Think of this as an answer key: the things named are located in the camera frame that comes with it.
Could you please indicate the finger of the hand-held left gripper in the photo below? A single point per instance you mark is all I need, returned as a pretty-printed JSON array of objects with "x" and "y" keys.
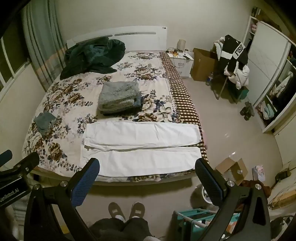
[
  {"x": 5, "y": 157},
  {"x": 25, "y": 163}
]

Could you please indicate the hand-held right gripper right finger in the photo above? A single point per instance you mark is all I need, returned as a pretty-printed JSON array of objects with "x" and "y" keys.
[{"x": 208, "y": 183}]

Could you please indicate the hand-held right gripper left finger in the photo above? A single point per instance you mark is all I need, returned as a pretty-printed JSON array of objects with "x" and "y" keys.
[{"x": 85, "y": 183}]

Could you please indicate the white pants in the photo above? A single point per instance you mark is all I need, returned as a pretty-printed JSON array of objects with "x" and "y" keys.
[{"x": 138, "y": 160}]

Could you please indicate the round white-rimmed object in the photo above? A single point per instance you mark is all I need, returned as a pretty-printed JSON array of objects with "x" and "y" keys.
[{"x": 204, "y": 194}]

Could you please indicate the small open cardboard box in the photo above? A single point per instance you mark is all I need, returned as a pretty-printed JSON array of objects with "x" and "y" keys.
[{"x": 238, "y": 166}]

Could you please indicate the reddish brown cloth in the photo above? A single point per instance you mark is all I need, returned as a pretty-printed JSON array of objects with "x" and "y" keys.
[{"x": 248, "y": 185}]

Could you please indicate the person's grey left slipper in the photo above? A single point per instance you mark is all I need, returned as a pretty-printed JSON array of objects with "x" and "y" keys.
[{"x": 115, "y": 210}]

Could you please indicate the person's grey slipper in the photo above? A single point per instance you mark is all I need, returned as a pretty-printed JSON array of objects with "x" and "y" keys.
[
  {"x": 115, "y": 210},
  {"x": 137, "y": 209}
]

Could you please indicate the teal laundry rack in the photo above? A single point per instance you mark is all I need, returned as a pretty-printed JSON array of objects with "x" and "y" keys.
[{"x": 185, "y": 220}]

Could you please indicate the small blue-grey cloth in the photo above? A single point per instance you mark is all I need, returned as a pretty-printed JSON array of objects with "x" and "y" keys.
[{"x": 45, "y": 122}]

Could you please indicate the person's left leg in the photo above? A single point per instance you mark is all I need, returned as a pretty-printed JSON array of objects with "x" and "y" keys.
[{"x": 106, "y": 229}]

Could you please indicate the person's leg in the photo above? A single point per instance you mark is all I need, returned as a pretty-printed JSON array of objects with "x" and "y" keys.
[
  {"x": 106, "y": 229},
  {"x": 136, "y": 229}
]

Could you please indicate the pink patterned bag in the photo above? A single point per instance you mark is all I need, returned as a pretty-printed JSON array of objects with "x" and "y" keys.
[{"x": 259, "y": 172}]

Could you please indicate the person's grey right slipper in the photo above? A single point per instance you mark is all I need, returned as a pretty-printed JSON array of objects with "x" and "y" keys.
[{"x": 137, "y": 209}]

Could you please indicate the person's right leg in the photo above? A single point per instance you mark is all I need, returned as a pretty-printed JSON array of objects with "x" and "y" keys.
[{"x": 136, "y": 229}]

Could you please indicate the dark fuzzy slipper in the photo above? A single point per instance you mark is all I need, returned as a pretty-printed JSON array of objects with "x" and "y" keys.
[
  {"x": 249, "y": 110},
  {"x": 244, "y": 114}
]

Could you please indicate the floral bed blanket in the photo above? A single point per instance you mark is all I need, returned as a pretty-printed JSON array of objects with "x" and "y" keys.
[{"x": 74, "y": 97}]

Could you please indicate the brown checkered bed sheet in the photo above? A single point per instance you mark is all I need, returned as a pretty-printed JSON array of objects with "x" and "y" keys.
[{"x": 182, "y": 99}]

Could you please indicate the teal folded cloth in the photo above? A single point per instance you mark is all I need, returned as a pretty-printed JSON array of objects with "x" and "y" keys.
[{"x": 269, "y": 111}]

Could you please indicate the teal storage bin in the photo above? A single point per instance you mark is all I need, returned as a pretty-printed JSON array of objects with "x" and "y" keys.
[{"x": 241, "y": 92}]

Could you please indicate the white-framed window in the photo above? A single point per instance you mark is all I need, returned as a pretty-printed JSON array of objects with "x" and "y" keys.
[{"x": 9, "y": 58}]

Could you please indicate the blue water bottle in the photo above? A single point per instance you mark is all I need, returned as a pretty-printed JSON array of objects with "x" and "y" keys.
[{"x": 208, "y": 80}]

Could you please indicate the white puffer jacket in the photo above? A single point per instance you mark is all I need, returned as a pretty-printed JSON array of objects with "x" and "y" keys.
[{"x": 241, "y": 76}]

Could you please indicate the grey-green curtain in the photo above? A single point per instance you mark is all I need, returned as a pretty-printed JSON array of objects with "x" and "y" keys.
[{"x": 41, "y": 46}]

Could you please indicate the white nightstand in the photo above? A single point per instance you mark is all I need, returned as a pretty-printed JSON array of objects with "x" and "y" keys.
[{"x": 185, "y": 67}]

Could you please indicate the large cardboard box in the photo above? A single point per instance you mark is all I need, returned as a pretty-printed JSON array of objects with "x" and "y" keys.
[{"x": 201, "y": 64}]

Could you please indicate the dark green comforter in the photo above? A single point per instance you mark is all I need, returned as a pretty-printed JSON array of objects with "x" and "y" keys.
[{"x": 92, "y": 58}]

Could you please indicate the black and white jacket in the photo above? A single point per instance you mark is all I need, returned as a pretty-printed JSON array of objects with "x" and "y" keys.
[{"x": 231, "y": 49}]

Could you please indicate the white sliding door wardrobe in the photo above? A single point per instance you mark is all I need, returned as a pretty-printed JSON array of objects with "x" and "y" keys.
[{"x": 266, "y": 58}]

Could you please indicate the pale fuzzy garment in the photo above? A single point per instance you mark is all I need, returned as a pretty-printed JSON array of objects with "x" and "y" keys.
[{"x": 218, "y": 42}]

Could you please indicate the beige table lamp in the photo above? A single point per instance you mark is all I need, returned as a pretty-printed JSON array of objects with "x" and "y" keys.
[{"x": 182, "y": 44}]

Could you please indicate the white headboard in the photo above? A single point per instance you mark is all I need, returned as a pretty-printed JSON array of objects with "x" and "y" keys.
[{"x": 138, "y": 39}]

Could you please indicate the metal frame chair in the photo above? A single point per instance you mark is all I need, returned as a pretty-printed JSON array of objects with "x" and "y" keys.
[{"x": 223, "y": 85}]

